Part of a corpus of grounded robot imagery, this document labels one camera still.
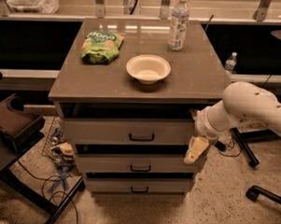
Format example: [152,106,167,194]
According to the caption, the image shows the clear water bottle on cabinet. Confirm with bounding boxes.
[168,0,190,51]

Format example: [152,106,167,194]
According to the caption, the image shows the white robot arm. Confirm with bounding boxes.
[183,82,281,163]

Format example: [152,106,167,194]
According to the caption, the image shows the white plastic bag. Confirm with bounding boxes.
[7,0,59,14]

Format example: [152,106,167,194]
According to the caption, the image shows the small water bottle behind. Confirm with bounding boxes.
[225,51,237,75]

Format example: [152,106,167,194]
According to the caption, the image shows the white paper bowl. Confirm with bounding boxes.
[126,54,172,84]

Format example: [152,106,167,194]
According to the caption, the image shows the black floor cable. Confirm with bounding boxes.
[13,159,83,224]

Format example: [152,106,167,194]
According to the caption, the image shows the black office chair caster leg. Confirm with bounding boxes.
[246,185,281,204]

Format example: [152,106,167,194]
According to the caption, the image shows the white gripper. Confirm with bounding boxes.
[183,108,221,163]

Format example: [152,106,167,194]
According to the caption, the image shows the green chip bag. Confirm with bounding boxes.
[80,31,124,64]

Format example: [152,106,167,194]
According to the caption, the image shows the dark brown chair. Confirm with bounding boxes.
[0,94,84,224]

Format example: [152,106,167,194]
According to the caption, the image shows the grey top drawer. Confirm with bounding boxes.
[61,119,193,146]

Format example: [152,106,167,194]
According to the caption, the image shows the wire basket with clutter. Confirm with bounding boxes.
[41,118,75,167]

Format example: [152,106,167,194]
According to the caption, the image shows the grey drawer cabinet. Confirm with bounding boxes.
[44,14,244,203]

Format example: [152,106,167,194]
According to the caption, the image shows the black stand leg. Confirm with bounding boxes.
[232,128,259,167]

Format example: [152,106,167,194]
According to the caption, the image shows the grey bottom drawer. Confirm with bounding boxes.
[84,179,194,194]

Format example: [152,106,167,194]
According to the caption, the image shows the blue tape cross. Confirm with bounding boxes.
[48,166,73,193]

